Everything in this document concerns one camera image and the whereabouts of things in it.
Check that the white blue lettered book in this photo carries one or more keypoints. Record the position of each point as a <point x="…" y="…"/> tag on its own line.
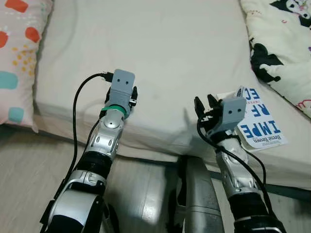
<point x="262" y="128"/>

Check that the pink orange spotted pillow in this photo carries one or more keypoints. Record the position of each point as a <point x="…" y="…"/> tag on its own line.
<point x="19" y="58"/>

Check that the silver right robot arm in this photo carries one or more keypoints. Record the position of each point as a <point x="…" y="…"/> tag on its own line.
<point x="233" y="165"/>

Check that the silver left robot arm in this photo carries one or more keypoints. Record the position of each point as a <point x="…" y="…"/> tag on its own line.
<point x="104" y="141"/>

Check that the cream sheeted mattress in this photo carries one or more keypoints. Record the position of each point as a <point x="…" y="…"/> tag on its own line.
<point x="170" y="48"/>

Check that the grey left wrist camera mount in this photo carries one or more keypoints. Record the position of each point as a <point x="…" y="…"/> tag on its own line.
<point x="121" y="85"/>

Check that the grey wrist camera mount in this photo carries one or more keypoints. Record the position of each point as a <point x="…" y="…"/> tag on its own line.
<point x="121" y="85"/>
<point x="234" y="111"/>

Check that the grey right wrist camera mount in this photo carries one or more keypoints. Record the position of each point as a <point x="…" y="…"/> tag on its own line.
<point x="234" y="111"/>

